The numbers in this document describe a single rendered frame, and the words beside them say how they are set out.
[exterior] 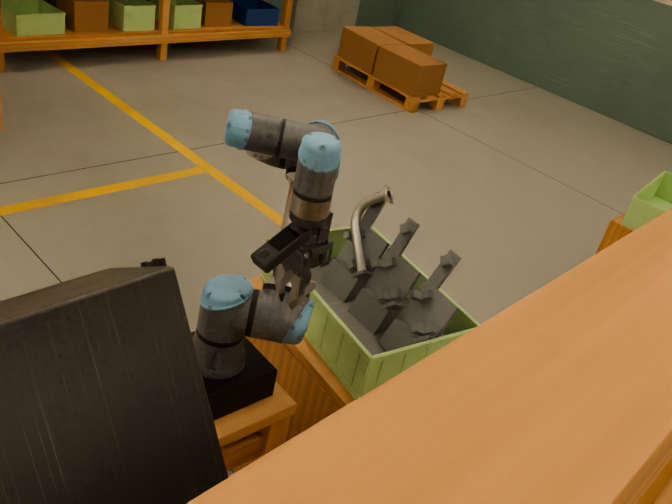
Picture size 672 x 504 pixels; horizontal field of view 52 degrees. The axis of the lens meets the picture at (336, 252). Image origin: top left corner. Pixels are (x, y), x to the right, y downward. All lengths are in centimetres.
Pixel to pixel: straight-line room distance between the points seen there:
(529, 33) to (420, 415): 848
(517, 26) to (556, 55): 61
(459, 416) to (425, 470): 3
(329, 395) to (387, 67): 510
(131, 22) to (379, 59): 229
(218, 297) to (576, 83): 716
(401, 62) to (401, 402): 644
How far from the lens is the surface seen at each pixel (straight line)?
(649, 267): 44
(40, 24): 623
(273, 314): 162
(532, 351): 32
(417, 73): 655
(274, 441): 189
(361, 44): 708
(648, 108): 814
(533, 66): 868
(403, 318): 211
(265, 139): 132
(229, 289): 162
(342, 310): 217
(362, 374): 190
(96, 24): 647
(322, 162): 122
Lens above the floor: 212
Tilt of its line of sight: 31 degrees down
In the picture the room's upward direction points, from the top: 13 degrees clockwise
